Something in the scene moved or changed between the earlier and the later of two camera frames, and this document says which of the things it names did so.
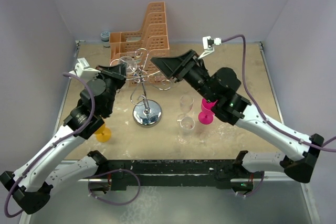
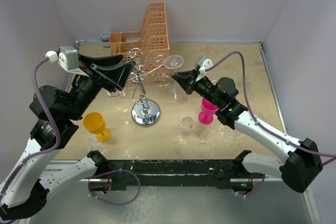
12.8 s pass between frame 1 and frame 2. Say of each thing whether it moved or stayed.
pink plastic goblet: stayed
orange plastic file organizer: stayed
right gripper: moved
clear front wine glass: stayed
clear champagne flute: moved
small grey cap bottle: stayed
